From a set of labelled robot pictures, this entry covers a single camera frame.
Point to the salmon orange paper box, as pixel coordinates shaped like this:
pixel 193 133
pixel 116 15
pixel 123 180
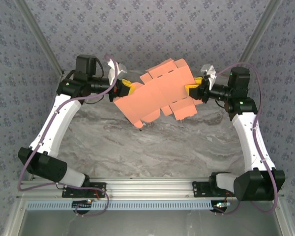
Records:
pixel 157 93

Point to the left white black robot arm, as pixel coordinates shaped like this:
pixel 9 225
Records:
pixel 54 127

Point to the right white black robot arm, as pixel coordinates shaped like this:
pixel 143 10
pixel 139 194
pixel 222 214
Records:
pixel 248 137

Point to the small black controller board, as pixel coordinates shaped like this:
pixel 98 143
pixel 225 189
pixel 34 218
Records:
pixel 222 204

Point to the grey metal lower panel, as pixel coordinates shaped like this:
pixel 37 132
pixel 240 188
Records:
pixel 150 223

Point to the aluminium corner post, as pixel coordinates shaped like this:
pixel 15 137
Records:
pixel 261 27
pixel 36 27

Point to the aluminium front frame rail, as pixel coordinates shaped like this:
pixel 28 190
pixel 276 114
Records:
pixel 150 188

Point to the aluminium frame rail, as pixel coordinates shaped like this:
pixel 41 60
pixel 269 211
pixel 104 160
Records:
pixel 284 218
pixel 150 188
pixel 13 218

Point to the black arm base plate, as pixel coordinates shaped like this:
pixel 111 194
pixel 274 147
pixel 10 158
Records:
pixel 98 190
pixel 199 190

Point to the aluminium lower frame rail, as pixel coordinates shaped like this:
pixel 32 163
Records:
pixel 13 218
pixel 284 218

